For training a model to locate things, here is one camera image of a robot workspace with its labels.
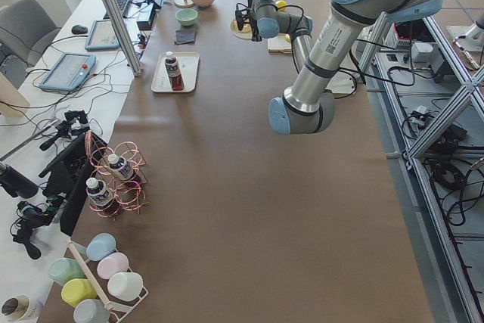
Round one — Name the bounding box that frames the dark tea bottle on tray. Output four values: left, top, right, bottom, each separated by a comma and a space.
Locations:
164, 51, 185, 91

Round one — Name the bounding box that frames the whole lemon rear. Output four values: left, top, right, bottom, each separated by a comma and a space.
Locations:
275, 0, 287, 11

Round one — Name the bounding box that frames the light grey round plate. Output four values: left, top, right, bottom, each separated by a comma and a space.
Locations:
230, 19, 262, 40

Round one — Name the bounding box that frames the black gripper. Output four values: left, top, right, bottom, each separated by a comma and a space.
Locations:
235, 3, 262, 42

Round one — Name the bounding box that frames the white cup rack tray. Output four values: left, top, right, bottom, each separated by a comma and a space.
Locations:
67, 241, 150, 322

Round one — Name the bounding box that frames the blue upturned cup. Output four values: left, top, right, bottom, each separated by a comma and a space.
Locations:
86, 233, 116, 261

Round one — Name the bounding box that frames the white upturned cup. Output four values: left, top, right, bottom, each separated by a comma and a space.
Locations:
107, 272, 144, 301

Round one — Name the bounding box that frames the wooden cutting board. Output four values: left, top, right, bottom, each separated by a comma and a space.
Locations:
267, 33, 292, 54

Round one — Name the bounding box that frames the mint green bowl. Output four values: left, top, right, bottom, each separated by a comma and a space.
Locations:
175, 8, 198, 26

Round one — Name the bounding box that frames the grey office chair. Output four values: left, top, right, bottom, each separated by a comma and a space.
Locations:
1, 0, 61, 67

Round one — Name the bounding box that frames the cream rabbit serving tray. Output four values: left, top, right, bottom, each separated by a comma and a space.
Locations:
150, 51, 200, 93

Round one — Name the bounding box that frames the pale green upturned cup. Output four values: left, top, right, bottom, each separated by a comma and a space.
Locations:
48, 257, 85, 286

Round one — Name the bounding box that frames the black computer mouse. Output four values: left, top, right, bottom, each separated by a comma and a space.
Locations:
71, 25, 88, 35

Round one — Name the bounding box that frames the aluminium frame post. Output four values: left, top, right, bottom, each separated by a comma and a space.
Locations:
102, 0, 142, 76

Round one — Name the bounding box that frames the grey upturned cup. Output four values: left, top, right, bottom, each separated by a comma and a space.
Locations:
73, 299, 110, 323

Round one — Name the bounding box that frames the dark grey folded cloth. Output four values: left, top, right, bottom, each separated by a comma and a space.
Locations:
174, 30, 197, 45

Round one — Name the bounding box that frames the copper wire bottle rack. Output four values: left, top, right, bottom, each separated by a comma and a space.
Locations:
85, 131, 148, 218

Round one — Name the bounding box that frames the tea bottle in rack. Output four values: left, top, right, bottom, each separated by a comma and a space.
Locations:
85, 177, 114, 208
107, 154, 136, 181

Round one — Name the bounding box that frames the paper cup with metal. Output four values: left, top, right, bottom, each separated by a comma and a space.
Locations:
1, 295, 44, 322

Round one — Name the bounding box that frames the pink upturned cup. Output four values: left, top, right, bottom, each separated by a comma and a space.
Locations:
97, 252, 129, 280

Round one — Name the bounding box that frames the blue teach pendant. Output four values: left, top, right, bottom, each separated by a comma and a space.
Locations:
39, 53, 96, 92
85, 20, 119, 51

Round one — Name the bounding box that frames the yellow upturned cup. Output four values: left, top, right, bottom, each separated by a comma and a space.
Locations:
61, 278, 98, 308

